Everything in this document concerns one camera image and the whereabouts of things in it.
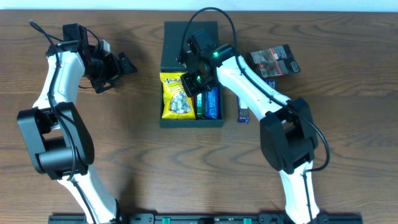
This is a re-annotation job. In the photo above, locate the blue snack bar wrapper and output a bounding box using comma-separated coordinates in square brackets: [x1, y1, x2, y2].
[205, 87, 219, 119]

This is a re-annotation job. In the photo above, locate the yellow nut snack bag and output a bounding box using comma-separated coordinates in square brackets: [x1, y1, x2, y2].
[160, 72, 196, 119]

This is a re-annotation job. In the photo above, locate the black gift box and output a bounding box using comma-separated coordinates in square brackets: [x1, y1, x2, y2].
[159, 21, 224, 128]

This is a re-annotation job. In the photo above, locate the dark blue chocolate bar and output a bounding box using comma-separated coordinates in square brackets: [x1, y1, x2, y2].
[238, 97, 250, 124]

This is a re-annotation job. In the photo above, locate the blue Eclipse gum pack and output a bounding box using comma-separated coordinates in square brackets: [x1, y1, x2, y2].
[266, 80, 277, 90]

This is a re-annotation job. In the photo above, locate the clear trail mix packet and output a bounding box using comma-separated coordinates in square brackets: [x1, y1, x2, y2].
[248, 44, 301, 78]

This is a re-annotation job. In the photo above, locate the green snack bar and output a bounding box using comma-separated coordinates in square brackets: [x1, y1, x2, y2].
[195, 93, 206, 119]

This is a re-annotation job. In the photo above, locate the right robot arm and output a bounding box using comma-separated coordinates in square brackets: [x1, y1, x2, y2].
[178, 44, 322, 223]

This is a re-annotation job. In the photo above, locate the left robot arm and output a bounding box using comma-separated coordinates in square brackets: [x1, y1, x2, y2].
[17, 40, 134, 223]

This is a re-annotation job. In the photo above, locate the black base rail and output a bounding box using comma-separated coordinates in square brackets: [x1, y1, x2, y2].
[48, 212, 363, 224]

